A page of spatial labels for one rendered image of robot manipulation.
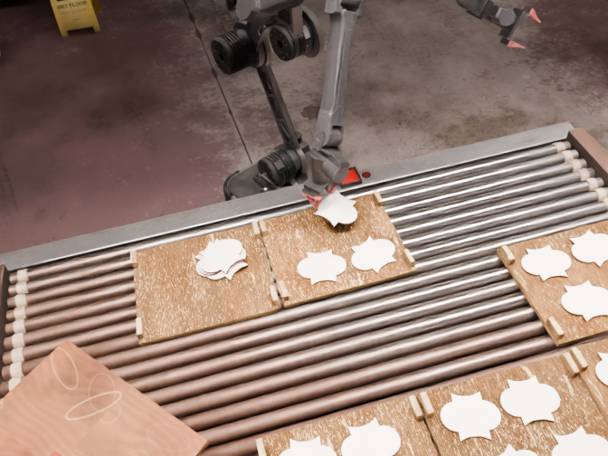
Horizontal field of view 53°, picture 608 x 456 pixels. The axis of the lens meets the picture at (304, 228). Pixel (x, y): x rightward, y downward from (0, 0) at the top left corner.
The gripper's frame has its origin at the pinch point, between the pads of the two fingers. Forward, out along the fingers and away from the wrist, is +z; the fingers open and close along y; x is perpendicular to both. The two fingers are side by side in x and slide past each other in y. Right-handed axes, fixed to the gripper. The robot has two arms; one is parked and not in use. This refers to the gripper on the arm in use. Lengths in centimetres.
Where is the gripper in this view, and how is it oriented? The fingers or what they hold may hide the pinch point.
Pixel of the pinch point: (322, 199)
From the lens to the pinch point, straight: 193.0
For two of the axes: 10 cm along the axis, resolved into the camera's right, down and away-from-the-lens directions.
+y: 5.9, -6.3, 5.1
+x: -8.0, -4.1, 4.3
